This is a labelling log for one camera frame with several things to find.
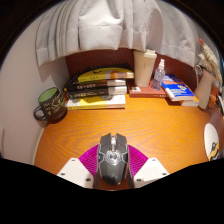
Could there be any orange book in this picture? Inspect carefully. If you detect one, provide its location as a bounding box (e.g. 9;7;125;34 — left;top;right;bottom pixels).
179;94;200;108

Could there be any blue book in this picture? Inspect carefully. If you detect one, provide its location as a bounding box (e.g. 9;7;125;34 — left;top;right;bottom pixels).
161;73;195;102

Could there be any clear spray bottle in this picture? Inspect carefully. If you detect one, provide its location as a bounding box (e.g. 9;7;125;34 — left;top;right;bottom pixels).
151;58;167;92

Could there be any grey black computer mouse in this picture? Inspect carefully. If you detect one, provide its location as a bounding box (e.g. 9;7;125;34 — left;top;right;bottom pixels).
94;132;132;186

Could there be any white ceramic vase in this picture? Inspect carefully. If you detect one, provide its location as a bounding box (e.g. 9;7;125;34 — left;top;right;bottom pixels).
194;64;216;110

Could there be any white flower bunch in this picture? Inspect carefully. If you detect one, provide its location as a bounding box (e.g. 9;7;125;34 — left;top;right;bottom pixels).
197;37;224;86

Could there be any red book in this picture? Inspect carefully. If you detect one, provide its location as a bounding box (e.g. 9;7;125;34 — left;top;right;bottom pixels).
127;79;168;99

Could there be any white curtain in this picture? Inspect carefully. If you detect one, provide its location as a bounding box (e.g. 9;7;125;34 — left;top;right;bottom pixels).
34;0;209;68

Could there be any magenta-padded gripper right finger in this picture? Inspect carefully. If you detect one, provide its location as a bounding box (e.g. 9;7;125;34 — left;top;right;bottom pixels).
127;144;170;189

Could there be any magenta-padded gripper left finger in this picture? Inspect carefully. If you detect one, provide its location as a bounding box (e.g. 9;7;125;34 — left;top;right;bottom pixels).
56;144;101;189

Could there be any white yellow round mouse pad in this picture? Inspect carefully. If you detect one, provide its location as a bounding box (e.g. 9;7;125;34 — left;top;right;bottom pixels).
203;122;221;162

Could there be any dark mug with green inside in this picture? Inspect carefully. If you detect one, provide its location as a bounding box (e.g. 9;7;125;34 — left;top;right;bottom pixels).
32;86;68;122

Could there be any cream tumbler with lid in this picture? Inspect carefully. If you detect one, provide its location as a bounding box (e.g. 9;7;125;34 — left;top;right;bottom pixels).
133;49;158;88

